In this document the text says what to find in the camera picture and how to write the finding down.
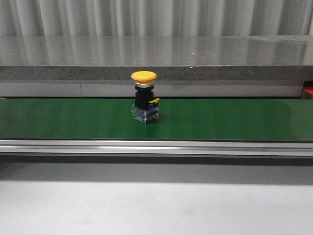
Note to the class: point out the grey speckled stone counter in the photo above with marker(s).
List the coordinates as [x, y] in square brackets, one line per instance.
[201, 66]

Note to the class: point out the green conveyor belt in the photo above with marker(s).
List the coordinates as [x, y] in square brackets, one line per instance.
[179, 119]

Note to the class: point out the aluminium conveyor frame rail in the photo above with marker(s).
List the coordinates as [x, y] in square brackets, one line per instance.
[207, 148]

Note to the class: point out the white pleated curtain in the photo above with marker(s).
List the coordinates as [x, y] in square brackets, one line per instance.
[156, 17]

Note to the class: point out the red object behind counter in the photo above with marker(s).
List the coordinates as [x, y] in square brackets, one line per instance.
[307, 92]

